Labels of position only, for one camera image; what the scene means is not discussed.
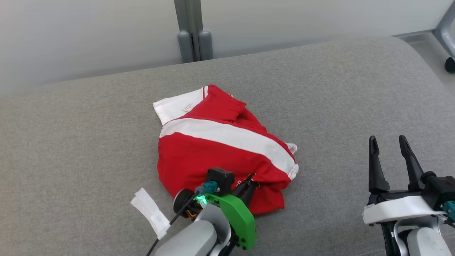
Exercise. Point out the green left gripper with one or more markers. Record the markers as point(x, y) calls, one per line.
point(241, 224)

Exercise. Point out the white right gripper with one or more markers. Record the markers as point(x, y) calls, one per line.
point(398, 208)

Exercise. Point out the red shorts white stripe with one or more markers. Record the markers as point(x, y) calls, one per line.
point(192, 160)

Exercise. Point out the white paper tag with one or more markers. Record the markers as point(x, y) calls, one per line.
point(151, 213)

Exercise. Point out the black caster wheel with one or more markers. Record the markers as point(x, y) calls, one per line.
point(450, 65)

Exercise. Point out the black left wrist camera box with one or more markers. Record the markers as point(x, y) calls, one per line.
point(220, 179)

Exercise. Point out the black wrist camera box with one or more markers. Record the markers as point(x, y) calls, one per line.
point(220, 179)
point(440, 186)

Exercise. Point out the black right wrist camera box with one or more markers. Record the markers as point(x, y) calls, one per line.
point(440, 186)

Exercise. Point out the grey curved frame leg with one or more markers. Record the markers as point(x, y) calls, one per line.
point(446, 28)

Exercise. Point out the grey metal post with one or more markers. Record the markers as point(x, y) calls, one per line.
point(188, 21)

